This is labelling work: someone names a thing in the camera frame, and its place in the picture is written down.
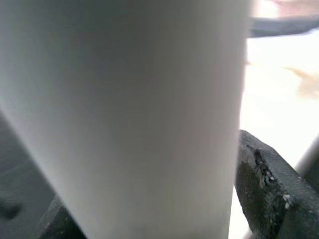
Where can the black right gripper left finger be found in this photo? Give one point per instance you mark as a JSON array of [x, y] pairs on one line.
[[57, 224]]

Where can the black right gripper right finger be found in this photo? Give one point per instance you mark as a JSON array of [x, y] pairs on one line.
[[279, 199]]

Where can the white plastic table leg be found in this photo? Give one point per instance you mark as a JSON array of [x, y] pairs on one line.
[[124, 112]]

